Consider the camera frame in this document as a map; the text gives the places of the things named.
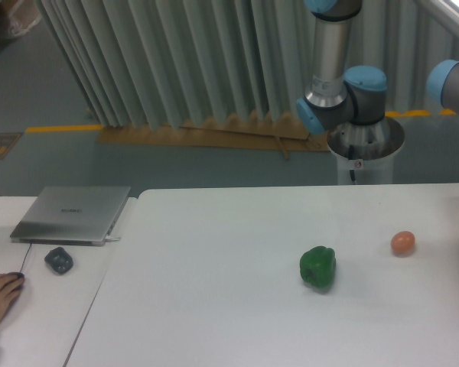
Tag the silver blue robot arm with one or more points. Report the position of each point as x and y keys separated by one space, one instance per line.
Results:
x=350 y=105

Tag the green bell pepper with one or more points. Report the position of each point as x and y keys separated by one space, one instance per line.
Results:
x=317 y=267

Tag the brown egg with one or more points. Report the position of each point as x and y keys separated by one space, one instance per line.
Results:
x=402 y=243

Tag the brown cardboard floor sheet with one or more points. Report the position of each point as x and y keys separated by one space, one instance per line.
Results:
x=285 y=135

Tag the pale green folding curtain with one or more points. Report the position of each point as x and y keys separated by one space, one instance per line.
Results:
x=167 y=62

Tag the silver closed laptop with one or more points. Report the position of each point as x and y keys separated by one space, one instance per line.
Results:
x=72 y=215

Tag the small black controller device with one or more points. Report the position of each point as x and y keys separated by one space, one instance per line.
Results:
x=59 y=260

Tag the clear plastic bag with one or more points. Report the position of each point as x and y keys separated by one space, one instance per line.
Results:
x=22 y=16

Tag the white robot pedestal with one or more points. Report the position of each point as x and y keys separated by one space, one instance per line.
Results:
x=365 y=155

